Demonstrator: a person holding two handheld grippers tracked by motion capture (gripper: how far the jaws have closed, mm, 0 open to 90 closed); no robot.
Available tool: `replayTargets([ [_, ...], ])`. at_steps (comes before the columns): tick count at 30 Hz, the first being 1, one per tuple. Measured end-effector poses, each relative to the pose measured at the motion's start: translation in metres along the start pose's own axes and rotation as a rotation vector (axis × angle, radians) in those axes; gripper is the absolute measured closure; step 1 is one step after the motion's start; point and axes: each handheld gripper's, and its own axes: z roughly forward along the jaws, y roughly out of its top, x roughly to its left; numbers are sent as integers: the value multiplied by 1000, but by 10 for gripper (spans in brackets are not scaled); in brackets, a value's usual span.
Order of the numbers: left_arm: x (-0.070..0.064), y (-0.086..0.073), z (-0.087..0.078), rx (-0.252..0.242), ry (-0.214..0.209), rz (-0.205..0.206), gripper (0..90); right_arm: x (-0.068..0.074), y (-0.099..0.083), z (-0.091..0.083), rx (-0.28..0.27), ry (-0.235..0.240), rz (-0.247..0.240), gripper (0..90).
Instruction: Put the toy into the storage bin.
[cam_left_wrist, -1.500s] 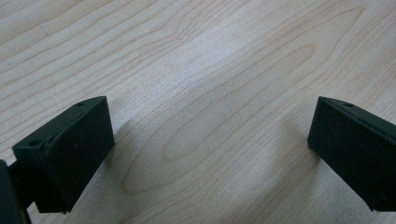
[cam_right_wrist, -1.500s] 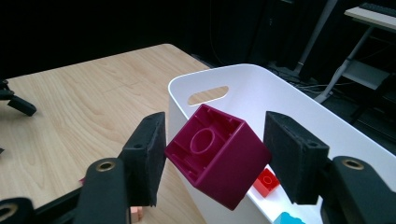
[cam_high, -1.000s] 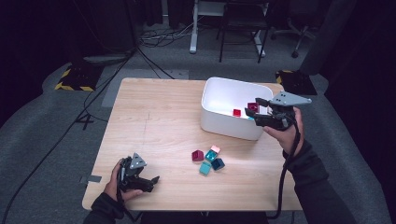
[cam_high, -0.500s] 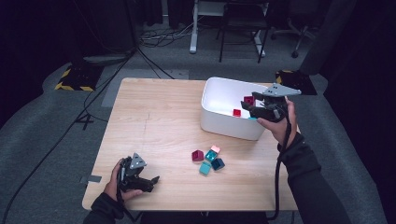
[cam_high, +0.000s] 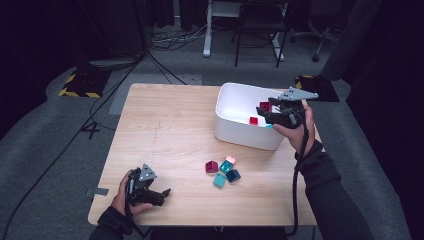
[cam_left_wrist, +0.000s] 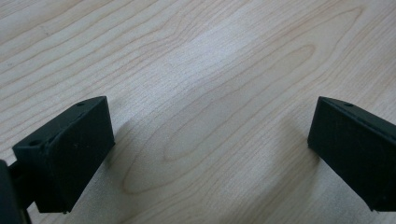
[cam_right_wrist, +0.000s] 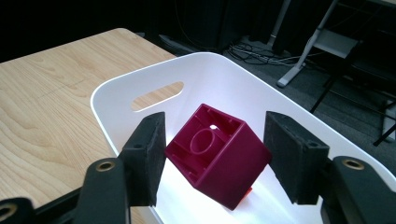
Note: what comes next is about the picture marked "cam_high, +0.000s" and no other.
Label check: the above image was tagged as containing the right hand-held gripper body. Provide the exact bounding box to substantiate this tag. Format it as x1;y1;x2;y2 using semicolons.
266;87;319;130

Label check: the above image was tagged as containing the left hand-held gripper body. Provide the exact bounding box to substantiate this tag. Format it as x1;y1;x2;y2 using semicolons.
125;163;164;206

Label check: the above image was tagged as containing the white plastic storage bin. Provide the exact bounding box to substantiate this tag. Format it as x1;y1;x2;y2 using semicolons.
214;82;294;152

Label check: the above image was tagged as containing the light teal toy block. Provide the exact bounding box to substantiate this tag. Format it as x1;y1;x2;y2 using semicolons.
213;173;228;189

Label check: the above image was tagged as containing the dark blue toy block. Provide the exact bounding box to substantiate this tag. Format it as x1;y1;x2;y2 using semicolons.
226;168;242;184

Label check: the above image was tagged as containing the person's left hand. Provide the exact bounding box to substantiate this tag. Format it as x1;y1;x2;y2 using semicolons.
110;170;154;217

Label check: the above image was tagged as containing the person's right hand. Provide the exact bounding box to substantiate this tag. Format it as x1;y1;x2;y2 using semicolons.
272;103;316;157

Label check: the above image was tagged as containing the yellow black striped floor plate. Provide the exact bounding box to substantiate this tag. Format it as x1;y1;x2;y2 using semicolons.
58;68;111;99
294;74;340;103

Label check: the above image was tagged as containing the grey tape strip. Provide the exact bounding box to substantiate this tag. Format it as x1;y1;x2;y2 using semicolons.
85;187;110;197

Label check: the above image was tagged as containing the person's dark clothing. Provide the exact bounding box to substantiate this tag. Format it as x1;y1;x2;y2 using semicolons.
149;226;289;240

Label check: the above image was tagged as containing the office chair base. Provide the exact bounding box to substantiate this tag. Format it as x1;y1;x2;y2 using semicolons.
289;18;338;64

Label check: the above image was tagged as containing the black chair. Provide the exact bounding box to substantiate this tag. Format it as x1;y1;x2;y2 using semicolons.
232;0;290;69

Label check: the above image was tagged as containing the grey stand base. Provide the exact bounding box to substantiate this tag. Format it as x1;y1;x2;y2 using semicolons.
88;58;141;71

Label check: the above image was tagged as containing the left hand-held gripper cable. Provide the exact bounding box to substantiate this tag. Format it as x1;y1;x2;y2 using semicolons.
123;194;147;240

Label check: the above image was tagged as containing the hand-held gripper cable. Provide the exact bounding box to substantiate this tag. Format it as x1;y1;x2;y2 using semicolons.
285;121;309;237
123;194;147;240

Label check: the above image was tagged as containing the right hand-held gripper cable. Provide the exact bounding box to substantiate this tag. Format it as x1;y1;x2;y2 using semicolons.
285;121;309;237

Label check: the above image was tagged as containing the long black floor cable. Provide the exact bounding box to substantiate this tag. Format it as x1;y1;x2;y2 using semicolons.
0;49;149;240

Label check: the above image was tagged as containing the white desk frame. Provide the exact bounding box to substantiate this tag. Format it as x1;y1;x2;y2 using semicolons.
202;0;289;62

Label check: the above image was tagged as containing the grey padded post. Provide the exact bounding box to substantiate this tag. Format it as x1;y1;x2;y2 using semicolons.
319;0;383;81

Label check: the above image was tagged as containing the bundle of floor cables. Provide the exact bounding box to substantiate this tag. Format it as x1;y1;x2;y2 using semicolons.
148;23;208;52

